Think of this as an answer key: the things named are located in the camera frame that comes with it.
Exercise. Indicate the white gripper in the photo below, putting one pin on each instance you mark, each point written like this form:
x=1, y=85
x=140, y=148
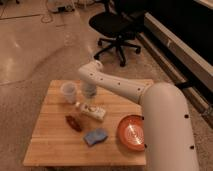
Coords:
x=88, y=90

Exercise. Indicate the clear plastic bottle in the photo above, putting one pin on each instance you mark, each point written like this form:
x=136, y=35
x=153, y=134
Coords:
x=97, y=113

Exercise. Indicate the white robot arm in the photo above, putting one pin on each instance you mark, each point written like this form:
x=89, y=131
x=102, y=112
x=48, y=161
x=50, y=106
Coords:
x=168, y=133

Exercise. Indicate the translucent plastic cup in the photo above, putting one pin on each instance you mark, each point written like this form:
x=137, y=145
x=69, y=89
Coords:
x=69, y=91

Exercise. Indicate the wooden table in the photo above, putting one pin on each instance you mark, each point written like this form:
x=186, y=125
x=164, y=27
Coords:
x=55, y=143

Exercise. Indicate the blue sponge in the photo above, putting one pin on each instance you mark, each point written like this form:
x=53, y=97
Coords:
x=95, y=136

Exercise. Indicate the orange bowl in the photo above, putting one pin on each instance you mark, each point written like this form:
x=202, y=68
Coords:
x=130, y=132

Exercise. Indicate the black office chair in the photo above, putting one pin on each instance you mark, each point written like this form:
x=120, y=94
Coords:
x=117, y=29

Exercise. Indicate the grey wall ledge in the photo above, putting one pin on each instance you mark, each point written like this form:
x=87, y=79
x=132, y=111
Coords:
x=197, y=72

